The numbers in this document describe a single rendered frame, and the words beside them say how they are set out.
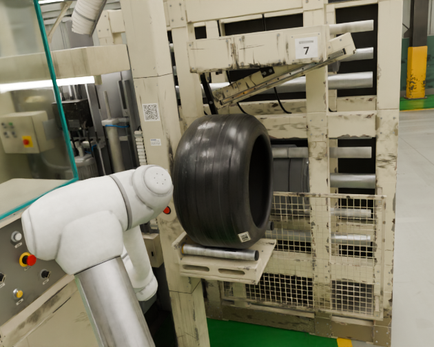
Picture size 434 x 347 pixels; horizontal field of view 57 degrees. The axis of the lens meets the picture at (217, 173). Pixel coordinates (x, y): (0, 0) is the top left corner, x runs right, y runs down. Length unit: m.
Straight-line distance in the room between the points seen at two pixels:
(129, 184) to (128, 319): 0.27
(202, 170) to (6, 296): 0.82
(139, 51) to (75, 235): 1.04
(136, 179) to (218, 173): 0.65
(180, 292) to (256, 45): 1.21
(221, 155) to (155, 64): 0.47
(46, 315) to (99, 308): 0.90
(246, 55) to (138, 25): 0.47
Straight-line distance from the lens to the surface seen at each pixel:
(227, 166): 1.46
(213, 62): 1.85
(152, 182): 0.85
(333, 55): 1.87
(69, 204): 0.83
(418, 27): 10.67
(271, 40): 1.77
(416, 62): 10.69
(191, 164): 1.51
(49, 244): 0.83
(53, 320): 1.76
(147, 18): 1.69
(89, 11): 2.20
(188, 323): 2.15
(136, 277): 1.35
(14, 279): 1.65
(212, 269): 1.76
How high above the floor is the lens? 1.75
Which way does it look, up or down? 18 degrees down
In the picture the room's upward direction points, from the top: 6 degrees counter-clockwise
